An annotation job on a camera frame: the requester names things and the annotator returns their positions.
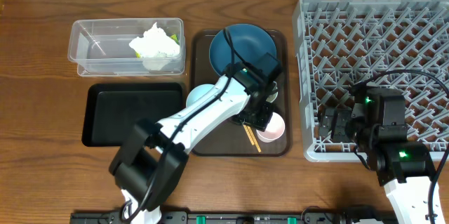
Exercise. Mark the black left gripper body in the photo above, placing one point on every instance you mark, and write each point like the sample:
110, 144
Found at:
257, 118

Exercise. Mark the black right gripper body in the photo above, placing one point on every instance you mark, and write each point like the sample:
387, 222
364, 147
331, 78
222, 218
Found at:
342, 117

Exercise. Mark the pink plastic cup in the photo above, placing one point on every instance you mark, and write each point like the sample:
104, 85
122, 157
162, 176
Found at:
274, 130

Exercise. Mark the dark blue plate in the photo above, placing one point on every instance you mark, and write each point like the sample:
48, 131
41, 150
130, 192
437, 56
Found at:
250, 42

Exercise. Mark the white paper napkin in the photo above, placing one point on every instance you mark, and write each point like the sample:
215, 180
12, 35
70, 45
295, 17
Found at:
154, 43

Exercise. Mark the cream white plastic cup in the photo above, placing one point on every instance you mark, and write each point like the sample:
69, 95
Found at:
273, 94

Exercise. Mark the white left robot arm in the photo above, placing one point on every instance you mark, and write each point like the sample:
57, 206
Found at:
148, 165

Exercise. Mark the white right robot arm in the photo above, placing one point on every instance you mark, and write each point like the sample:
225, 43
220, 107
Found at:
404, 169

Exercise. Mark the grey plastic dishwasher rack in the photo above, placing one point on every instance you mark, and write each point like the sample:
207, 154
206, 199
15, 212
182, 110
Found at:
400, 44

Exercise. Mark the clear plastic waste bin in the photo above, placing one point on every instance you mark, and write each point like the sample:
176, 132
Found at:
128, 47

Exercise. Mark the wooden chopstick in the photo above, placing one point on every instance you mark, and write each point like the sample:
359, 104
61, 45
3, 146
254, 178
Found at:
249, 135
254, 139

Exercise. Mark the light blue bowl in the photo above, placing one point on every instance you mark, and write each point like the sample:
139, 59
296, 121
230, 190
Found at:
197, 93

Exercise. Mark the black plastic tray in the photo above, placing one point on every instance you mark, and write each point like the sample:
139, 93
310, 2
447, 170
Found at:
113, 109

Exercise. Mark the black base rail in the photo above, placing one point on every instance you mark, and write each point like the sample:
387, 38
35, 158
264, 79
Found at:
311, 215

